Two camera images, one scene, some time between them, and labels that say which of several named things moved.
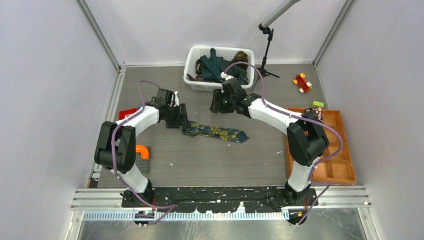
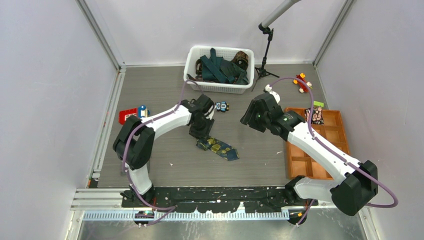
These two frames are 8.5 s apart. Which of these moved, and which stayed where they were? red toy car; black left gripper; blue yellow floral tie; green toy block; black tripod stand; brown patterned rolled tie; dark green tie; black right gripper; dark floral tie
Moved: black left gripper; blue yellow floral tie; black right gripper
Stayed: green toy block; dark floral tie; brown patterned rolled tie; red toy car; black tripod stand; dark green tie
